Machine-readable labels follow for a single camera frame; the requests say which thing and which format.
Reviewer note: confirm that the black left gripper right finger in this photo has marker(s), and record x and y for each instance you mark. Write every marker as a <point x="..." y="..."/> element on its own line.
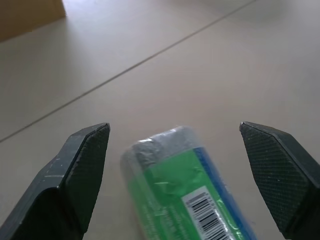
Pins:
<point x="280" y="180"/>

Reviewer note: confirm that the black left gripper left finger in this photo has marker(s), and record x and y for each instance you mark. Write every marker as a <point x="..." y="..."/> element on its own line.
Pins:
<point x="62" y="190"/>

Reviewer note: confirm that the brown cardboard box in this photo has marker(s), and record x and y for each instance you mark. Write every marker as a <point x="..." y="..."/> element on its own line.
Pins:
<point x="27" y="16"/>

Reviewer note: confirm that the green plastic-wrapped sponge pack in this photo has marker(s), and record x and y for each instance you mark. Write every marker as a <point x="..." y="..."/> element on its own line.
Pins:
<point x="180" y="190"/>

